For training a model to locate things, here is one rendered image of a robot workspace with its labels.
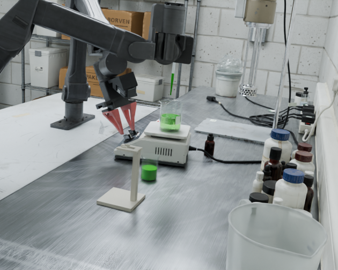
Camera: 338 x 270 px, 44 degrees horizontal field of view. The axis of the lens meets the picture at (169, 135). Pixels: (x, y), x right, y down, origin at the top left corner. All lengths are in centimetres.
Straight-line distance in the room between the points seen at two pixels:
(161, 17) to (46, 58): 285
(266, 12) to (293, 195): 75
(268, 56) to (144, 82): 102
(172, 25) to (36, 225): 49
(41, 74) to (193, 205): 298
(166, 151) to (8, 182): 40
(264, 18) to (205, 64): 220
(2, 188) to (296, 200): 63
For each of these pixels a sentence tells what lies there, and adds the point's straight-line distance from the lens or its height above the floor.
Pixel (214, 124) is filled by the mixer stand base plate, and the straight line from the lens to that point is 159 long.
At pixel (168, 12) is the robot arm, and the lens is 93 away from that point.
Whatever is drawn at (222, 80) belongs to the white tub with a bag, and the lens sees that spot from 219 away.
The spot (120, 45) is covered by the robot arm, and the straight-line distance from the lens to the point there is 91.
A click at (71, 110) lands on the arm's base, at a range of 147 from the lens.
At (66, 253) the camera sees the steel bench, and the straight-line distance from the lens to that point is 76.
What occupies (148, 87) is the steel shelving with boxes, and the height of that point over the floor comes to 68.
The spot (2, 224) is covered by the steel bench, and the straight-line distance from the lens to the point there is 86.
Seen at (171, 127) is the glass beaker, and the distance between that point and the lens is 114.
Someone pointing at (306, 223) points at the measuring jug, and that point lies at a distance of 64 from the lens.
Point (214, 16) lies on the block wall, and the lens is 360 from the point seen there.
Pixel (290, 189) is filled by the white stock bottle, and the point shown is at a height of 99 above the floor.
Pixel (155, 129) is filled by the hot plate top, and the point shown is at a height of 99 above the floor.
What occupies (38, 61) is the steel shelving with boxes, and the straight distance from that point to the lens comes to 378.
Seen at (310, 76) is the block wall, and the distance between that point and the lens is 355.
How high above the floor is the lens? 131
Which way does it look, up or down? 17 degrees down
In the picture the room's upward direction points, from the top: 5 degrees clockwise
